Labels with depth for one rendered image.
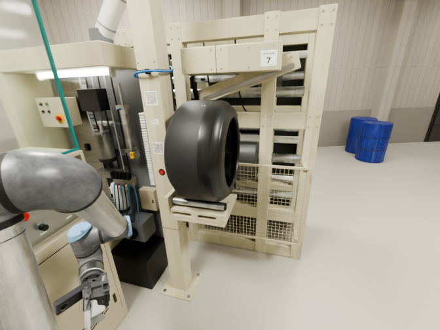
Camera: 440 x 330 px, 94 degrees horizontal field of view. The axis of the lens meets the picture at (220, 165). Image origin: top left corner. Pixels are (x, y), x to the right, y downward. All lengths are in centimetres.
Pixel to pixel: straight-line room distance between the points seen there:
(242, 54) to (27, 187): 116
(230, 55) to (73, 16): 459
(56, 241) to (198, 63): 122
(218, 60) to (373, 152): 419
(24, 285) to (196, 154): 70
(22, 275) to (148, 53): 104
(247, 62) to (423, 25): 588
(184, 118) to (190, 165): 24
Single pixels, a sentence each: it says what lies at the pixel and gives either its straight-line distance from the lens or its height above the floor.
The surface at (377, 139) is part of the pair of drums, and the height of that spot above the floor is 50.
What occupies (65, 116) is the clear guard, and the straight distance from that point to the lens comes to 129.
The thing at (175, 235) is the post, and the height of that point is 57.
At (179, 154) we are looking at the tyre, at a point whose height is 126.
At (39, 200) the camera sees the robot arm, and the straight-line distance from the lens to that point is 49.
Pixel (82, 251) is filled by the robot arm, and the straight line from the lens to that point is 105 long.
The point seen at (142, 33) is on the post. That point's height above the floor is 182.
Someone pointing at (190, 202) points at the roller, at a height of 91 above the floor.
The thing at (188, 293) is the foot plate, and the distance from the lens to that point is 197.
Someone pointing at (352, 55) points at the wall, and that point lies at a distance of 597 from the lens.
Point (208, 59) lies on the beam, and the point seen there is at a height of 171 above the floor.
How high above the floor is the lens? 157
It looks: 21 degrees down
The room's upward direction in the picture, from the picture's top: 2 degrees counter-clockwise
